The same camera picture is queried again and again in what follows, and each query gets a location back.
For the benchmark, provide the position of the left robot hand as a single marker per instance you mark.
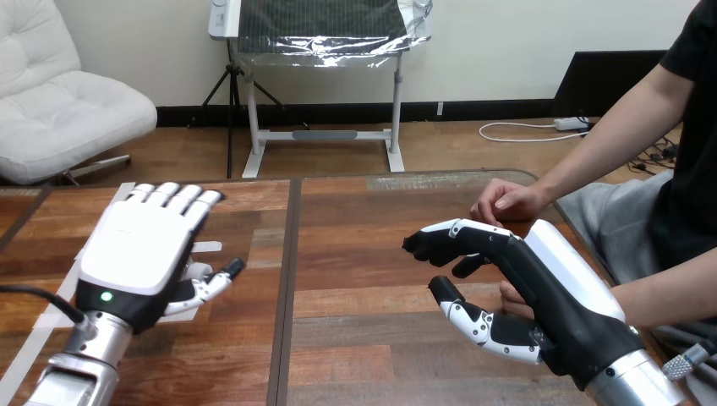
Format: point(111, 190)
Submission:
point(134, 246)

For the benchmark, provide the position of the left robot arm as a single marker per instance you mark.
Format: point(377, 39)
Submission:
point(84, 370)

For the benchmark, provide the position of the dark screen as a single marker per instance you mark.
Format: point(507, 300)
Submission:
point(605, 84)

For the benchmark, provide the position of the black tripod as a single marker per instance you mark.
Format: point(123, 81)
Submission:
point(230, 112)

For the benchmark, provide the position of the white power strip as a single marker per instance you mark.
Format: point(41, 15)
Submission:
point(570, 124)

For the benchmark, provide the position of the white cushioned chair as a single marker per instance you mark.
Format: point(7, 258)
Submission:
point(61, 117)

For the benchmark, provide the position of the person's hand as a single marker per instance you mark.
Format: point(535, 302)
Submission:
point(512, 300)
point(512, 201)

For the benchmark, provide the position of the foil sheet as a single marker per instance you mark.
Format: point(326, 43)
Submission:
point(336, 50)

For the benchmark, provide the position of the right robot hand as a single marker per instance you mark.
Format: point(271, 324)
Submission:
point(566, 314)

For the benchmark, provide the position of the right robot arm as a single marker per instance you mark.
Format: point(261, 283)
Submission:
point(633, 386)

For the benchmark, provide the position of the person's forearm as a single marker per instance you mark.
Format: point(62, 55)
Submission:
point(605, 145)
point(666, 294)

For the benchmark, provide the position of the person's body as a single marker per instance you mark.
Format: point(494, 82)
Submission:
point(692, 190)

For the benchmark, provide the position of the white desk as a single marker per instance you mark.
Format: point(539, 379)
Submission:
point(325, 135)

